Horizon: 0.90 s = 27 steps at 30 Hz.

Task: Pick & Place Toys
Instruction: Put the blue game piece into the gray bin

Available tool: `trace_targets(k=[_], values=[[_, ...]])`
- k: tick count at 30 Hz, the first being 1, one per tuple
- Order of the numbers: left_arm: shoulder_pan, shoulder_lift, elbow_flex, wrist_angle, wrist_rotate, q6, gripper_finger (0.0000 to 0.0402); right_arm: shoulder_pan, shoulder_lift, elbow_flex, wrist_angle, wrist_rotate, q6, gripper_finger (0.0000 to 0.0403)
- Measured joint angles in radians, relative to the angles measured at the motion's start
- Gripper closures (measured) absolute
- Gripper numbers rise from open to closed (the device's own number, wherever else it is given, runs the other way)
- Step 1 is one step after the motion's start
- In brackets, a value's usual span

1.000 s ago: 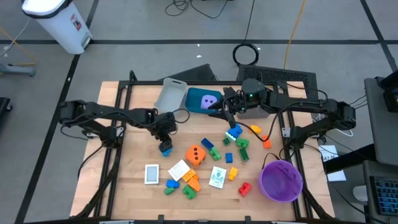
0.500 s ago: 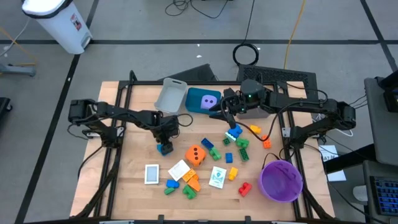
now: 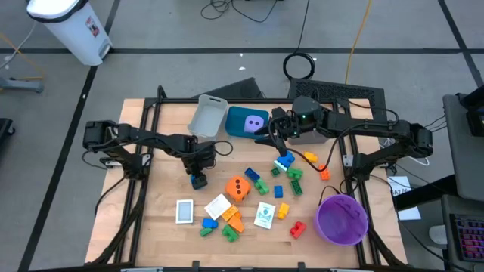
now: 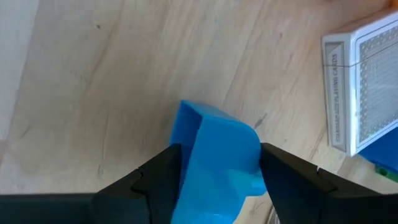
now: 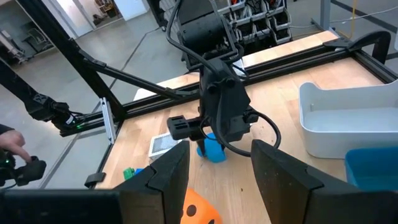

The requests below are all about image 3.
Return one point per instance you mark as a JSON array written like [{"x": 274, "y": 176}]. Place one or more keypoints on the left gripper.
[{"x": 198, "y": 156}]

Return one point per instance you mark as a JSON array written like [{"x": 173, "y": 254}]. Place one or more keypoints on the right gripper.
[{"x": 287, "y": 122}]

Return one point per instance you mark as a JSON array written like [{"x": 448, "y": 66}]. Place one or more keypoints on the blue T-shaped toy block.
[{"x": 199, "y": 183}]

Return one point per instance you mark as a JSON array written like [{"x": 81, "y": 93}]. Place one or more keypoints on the purple foam dice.
[{"x": 253, "y": 124}]

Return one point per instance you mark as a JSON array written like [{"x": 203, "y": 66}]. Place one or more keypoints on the large blue toy block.
[{"x": 287, "y": 158}]

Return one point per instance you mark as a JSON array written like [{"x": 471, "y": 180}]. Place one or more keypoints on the mint white brick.
[{"x": 280, "y": 166}]

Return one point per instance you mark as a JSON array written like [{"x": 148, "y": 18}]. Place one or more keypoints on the small dark green brick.
[{"x": 275, "y": 172}]

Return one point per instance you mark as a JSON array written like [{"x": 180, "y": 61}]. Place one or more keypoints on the white-framed grey tile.
[{"x": 184, "y": 211}]

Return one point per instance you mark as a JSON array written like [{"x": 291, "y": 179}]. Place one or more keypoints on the orange foam dice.
[{"x": 236, "y": 190}]

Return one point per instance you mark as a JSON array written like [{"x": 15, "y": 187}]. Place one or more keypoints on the dark blue studded brick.
[{"x": 252, "y": 174}]

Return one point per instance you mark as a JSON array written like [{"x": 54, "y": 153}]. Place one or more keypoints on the yellow toy block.
[
  {"x": 283, "y": 211},
  {"x": 312, "y": 155}
]

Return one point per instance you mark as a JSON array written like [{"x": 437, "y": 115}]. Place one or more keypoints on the small blue brick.
[{"x": 278, "y": 191}]

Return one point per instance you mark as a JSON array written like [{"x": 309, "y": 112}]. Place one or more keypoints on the dark green studded brick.
[{"x": 296, "y": 187}]

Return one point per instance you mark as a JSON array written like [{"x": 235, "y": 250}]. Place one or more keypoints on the orange studded brick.
[{"x": 324, "y": 174}]

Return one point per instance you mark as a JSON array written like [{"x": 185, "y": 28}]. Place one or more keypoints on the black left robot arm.
[{"x": 151, "y": 134}]

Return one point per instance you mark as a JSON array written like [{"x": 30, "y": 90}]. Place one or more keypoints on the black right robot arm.
[{"x": 378, "y": 126}]

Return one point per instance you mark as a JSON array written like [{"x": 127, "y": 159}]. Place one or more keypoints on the white eraser block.
[{"x": 217, "y": 206}]

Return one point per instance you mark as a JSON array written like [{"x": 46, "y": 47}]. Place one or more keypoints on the teal plastic bin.
[{"x": 234, "y": 124}]

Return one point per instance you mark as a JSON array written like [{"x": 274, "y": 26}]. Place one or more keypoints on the translucent brown plastic bin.
[{"x": 314, "y": 139}]

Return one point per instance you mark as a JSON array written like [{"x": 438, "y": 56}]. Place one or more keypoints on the yellow-orange studded brick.
[{"x": 229, "y": 212}]

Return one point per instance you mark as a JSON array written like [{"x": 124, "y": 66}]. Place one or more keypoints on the black flat panel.
[{"x": 238, "y": 90}]

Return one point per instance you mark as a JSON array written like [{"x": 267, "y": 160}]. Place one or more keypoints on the small green toy block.
[{"x": 206, "y": 232}]

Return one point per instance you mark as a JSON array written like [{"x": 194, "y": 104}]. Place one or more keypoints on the light grey plastic bin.
[{"x": 208, "y": 119}]

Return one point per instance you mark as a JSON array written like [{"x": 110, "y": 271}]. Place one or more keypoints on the plain orange toy block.
[{"x": 236, "y": 223}]

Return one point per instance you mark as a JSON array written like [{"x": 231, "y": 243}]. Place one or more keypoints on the large green toy block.
[{"x": 230, "y": 233}]

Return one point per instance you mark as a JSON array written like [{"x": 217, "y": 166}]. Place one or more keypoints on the teal playing card deck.
[{"x": 264, "y": 215}]

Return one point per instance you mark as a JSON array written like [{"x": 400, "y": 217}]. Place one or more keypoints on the black perforated panel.
[{"x": 332, "y": 90}]

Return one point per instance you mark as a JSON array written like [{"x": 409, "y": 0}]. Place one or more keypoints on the red toy block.
[{"x": 298, "y": 229}]

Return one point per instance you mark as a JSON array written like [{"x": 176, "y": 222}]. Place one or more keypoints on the purple plastic bucket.
[{"x": 340, "y": 223}]

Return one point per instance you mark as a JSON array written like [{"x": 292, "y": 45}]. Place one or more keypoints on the white printed paper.
[{"x": 400, "y": 184}]

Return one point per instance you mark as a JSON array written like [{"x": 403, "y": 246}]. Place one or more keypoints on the white blank paper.
[{"x": 410, "y": 214}]

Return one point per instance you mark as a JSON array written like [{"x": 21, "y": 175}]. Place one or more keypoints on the white trash can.
[{"x": 75, "y": 34}]

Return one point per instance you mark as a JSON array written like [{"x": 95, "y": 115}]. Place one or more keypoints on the grey computer mouse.
[{"x": 438, "y": 235}]

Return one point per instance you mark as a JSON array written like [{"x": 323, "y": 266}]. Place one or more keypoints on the grey side table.
[{"x": 465, "y": 162}]

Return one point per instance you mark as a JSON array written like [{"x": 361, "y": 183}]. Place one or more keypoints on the grey stand base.
[{"x": 22, "y": 84}]

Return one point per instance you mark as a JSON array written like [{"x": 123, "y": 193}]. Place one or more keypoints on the black wheeled base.
[{"x": 4, "y": 130}]

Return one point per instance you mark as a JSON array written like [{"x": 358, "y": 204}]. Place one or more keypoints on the grey computer desk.
[{"x": 465, "y": 204}]

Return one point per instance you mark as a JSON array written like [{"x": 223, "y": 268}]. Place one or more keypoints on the black desk device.
[{"x": 476, "y": 122}]

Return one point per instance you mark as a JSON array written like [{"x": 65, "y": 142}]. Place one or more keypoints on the backlit keyboard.
[{"x": 470, "y": 236}]

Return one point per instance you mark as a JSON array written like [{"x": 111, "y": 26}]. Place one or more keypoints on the black aluminium table frame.
[{"x": 174, "y": 100}]

